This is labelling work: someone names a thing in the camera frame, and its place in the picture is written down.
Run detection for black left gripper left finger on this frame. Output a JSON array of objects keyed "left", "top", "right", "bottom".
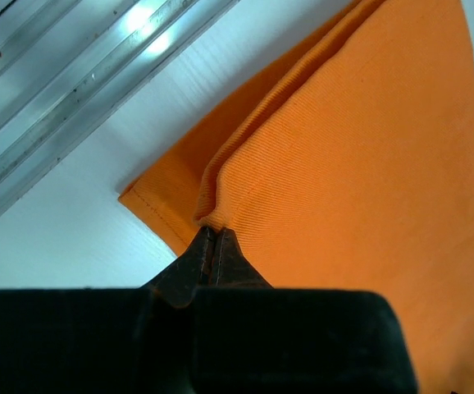
[{"left": 0, "top": 227, "right": 215, "bottom": 393}]

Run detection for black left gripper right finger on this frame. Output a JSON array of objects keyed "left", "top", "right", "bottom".
[{"left": 191, "top": 227, "right": 418, "bottom": 393}]

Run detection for orange trousers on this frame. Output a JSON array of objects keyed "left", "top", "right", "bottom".
[{"left": 120, "top": 1, "right": 474, "bottom": 393}]

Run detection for aluminium table frame rail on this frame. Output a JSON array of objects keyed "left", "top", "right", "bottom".
[{"left": 0, "top": 1, "right": 233, "bottom": 216}]

